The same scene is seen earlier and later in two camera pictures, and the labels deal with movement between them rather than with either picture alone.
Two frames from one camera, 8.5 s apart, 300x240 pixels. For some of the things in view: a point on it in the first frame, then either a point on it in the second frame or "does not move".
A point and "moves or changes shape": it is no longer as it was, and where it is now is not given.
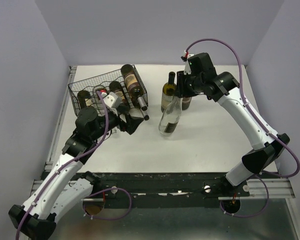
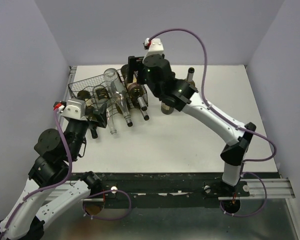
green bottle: x=134 y=87 does not move
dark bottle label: x=116 y=87 moves or changes shape
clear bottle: x=171 y=118 to x=112 y=78
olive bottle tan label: x=136 y=112 to x=143 y=108
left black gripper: x=132 y=123 to x=101 y=113
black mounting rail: x=165 y=190 does not move
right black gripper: x=181 y=89 to x=135 y=64
